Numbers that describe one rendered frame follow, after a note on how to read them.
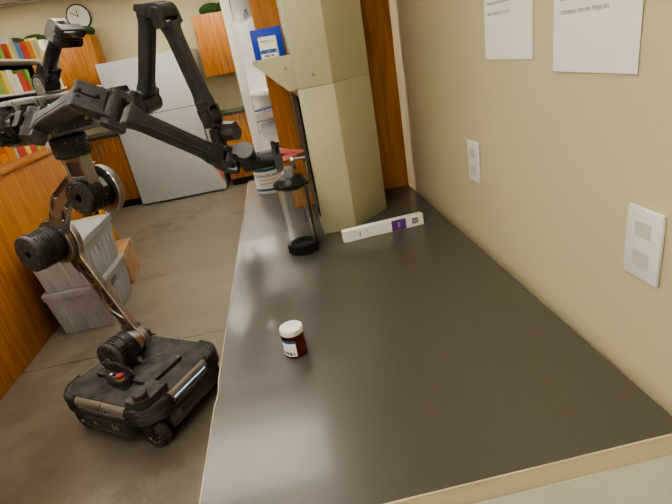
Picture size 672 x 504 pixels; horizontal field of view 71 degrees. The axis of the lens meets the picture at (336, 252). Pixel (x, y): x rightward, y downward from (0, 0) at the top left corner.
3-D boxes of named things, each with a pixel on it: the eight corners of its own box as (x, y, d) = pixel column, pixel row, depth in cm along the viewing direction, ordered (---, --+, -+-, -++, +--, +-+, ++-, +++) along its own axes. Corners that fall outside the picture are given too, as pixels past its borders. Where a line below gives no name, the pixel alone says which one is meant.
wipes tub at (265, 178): (284, 184, 230) (277, 154, 224) (285, 191, 218) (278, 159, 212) (258, 189, 229) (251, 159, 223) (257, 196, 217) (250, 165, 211)
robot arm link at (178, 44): (165, 6, 170) (144, 10, 162) (176, 0, 167) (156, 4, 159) (216, 120, 188) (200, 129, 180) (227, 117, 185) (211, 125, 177)
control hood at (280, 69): (292, 84, 169) (286, 55, 165) (297, 90, 139) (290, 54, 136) (260, 90, 168) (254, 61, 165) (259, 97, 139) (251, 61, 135)
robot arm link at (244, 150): (227, 149, 159) (223, 172, 157) (218, 132, 148) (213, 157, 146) (262, 153, 158) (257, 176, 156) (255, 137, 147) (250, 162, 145)
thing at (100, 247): (126, 251, 368) (111, 212, 355) (101, 285, 313) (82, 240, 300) (72, 262, 366) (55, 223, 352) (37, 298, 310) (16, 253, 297)
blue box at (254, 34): (284, 55, 163) (279, 27, 159) (285, 55, 154) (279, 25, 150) (256, 60, 162) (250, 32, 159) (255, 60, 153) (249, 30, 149)
